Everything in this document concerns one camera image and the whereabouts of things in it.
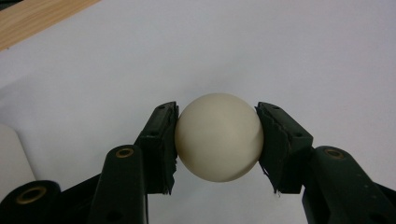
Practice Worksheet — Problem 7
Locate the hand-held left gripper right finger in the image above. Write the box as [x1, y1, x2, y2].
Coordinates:
[254, 101, 314, 194]

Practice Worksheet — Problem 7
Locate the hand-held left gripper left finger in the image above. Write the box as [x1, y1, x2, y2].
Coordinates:
[134, 101, 180, 196]

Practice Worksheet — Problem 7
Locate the white ball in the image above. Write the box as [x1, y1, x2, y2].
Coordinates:
[174, 92, 265, 183]

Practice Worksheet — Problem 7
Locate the white plastic bin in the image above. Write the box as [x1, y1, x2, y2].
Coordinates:
[0, 123, 36, 202]

